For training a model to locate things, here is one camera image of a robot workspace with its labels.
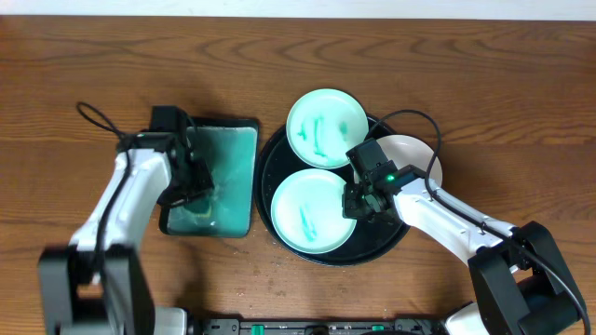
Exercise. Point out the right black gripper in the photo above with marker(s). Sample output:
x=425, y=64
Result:
x=356, y=205

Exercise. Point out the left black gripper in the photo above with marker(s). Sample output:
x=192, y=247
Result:
x=196, y=181

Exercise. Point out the white plate with smears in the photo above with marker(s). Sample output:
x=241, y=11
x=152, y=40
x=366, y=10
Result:
x=406, y=150

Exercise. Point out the mint plate with one smear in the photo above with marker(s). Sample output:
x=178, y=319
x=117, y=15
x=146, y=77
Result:
x=307, y=212

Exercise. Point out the mint plate with three smears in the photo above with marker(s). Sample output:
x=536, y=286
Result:
x=323, y=125

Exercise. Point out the green scrubbing sponge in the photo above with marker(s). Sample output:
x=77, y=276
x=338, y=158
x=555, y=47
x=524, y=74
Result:
x=203, y=206

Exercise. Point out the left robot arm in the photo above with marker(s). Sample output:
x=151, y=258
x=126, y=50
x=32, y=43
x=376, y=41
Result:
x=95, y=284

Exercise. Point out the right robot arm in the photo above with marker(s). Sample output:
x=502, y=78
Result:
x=521, y=282

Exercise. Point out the round black tray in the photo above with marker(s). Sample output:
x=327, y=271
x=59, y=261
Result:
x=371, y=238

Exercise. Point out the black rectangular water tray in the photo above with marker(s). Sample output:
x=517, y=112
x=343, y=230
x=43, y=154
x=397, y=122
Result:
x=230, y=149

